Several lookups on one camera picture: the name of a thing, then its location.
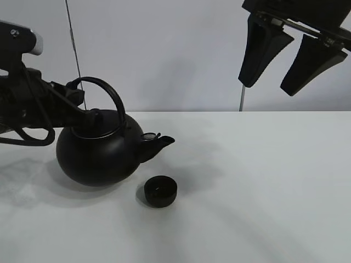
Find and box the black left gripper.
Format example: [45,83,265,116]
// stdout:
[1,65,99,132]

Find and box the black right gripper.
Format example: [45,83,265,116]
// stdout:
[239,0,350,96]

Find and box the black round kettle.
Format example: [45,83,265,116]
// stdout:
[56,77,175,187]

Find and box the small black teacup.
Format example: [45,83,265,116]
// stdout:
[144,175,178,208]

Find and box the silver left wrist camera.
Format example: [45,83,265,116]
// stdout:
[1,20,43,75]

